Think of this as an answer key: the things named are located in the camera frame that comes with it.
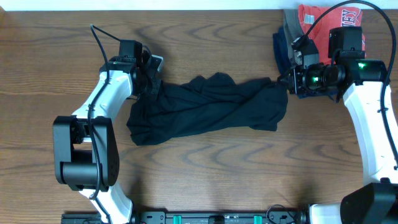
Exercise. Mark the navy blue garment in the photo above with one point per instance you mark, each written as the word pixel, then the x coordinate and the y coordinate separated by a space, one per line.
pixel 283 62

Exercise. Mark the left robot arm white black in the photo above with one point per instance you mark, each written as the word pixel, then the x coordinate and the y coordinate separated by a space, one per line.
pixel 86 155

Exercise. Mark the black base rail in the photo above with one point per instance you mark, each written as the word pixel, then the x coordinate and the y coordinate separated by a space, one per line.
pixel 271 217

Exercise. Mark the black t-shirt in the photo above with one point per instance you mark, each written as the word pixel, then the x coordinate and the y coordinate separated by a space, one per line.
pixel 207 104

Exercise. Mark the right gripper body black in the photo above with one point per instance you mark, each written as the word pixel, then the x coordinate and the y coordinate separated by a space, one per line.
pixel 313 79

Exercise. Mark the grey t-shirt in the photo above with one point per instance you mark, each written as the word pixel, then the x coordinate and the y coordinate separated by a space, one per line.
pixel 292 30

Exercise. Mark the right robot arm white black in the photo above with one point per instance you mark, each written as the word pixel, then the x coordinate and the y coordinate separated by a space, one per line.
pixel 359 82

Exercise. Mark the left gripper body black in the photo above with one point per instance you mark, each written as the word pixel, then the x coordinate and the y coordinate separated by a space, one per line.
pixel 156 83

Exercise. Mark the red printed t-shirt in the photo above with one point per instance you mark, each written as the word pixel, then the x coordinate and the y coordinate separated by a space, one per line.
pixel 339 17

